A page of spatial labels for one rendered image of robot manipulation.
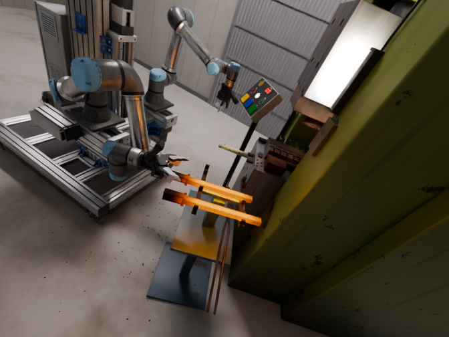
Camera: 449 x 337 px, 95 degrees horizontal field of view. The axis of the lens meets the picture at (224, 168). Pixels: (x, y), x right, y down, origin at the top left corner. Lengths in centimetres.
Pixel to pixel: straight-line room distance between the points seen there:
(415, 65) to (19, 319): 203
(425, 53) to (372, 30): 36
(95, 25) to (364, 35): 132
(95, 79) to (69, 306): 128
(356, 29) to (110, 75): 100
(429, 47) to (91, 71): 105
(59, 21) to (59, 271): 149
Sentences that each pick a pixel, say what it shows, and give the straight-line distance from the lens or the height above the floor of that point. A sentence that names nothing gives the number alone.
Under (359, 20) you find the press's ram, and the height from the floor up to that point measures 171.
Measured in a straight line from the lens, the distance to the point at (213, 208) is 89.
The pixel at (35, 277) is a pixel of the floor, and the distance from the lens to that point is 181.
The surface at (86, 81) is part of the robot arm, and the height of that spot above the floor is 122.
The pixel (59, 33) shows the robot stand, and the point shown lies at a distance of 173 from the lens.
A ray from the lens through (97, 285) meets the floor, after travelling 171.
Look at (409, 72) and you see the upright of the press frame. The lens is 87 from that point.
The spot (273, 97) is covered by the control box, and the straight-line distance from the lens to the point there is 172.
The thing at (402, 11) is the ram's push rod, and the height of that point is 180.
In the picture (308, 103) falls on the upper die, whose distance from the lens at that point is 123.
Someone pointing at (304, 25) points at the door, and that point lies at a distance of 357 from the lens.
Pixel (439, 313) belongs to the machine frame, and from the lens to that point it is 179.
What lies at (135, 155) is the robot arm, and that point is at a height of 99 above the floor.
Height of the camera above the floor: 160
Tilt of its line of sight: 37 degrees down
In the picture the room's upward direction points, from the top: 24 degrees clockwise
